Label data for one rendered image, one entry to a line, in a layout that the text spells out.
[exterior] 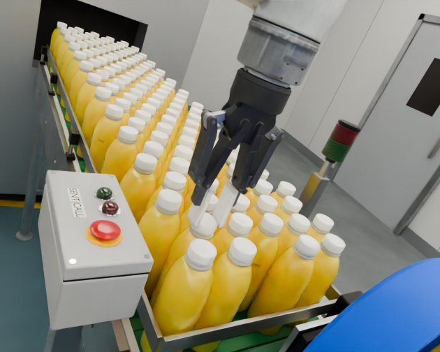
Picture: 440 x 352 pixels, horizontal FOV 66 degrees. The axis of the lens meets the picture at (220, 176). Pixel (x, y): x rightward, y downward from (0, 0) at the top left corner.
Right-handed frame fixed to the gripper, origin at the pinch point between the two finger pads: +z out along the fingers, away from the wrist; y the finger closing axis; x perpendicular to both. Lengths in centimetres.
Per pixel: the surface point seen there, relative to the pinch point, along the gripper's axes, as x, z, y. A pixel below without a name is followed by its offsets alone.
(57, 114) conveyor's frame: 85, 23, -10
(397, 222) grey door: 124, 100, 353
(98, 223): -2.3, 1.7, -16.9
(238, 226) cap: -1.2, 3.2, 5.8
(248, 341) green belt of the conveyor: -9.4, 22.9, 12.5
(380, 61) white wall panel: 262, -48, 369
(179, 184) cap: 10.6, 3.1, -0.3
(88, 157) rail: 40.6, 15.5, -8.6
